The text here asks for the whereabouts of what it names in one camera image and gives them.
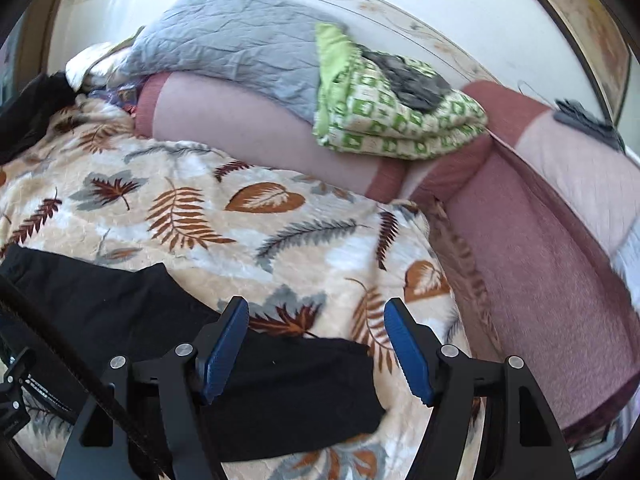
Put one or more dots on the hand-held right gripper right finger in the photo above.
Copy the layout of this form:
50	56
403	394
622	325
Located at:
407	355

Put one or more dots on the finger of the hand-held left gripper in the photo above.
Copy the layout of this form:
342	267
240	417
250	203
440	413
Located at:
12	400

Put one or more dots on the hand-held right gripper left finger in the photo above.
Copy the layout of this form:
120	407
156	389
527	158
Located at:
226	347

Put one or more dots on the black pants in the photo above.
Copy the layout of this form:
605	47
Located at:
300	375

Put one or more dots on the pink sofa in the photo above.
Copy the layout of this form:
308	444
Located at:
540	260

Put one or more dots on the leaf printed blanket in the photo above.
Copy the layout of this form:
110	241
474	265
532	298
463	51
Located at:
200	185

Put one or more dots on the green patterned folded blanket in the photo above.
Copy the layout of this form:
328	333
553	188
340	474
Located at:
395	130

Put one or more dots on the multicoloured cloth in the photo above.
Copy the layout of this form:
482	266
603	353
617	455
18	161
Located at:
117	97

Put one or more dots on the dark grey cloth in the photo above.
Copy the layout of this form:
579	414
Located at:
405	80

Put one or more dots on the black cloth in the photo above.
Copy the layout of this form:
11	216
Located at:
30	110

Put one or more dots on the dark grey ribbed object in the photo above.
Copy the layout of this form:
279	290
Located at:
582	117

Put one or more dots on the grey quilted pillow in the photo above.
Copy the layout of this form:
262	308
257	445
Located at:
235	35

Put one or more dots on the white cloth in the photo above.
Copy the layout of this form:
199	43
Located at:
87	62

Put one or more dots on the brown wooden frame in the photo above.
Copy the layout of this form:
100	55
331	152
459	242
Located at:
585	15

